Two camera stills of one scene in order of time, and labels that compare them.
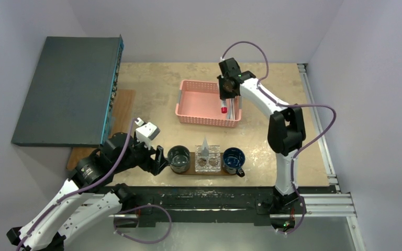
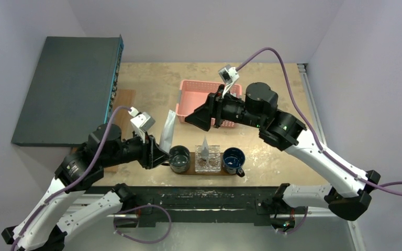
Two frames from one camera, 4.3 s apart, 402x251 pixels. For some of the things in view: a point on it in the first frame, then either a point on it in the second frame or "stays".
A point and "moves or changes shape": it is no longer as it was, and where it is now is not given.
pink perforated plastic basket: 199,103 stays
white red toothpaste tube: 224,109 moves or changes shape
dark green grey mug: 178,158 stays
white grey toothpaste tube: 204,151 stays
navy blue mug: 233,159 stays
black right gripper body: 229,95 to 215,109
